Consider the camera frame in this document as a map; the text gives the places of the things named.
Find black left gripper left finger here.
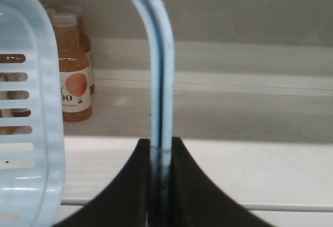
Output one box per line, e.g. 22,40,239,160
54,138,150,226

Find orange peach juice bottle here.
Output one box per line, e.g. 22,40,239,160
51,12,93,122

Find white supermarket shelving unit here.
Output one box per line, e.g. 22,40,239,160
38,0,332,226

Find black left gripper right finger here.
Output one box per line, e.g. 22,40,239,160
169,137,270,226

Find light blue plastic basket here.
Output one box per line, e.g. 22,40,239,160
1,0,174,226

